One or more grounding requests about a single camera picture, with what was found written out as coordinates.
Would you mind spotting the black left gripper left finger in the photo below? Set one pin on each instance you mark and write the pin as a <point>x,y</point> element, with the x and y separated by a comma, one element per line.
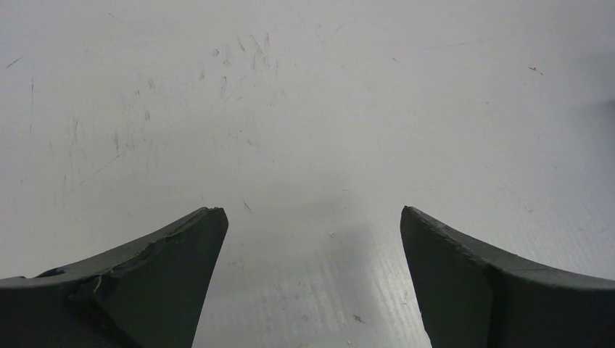
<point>148,292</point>

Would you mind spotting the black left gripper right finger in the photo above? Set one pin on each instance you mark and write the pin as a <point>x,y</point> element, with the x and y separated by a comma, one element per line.
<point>473,294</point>

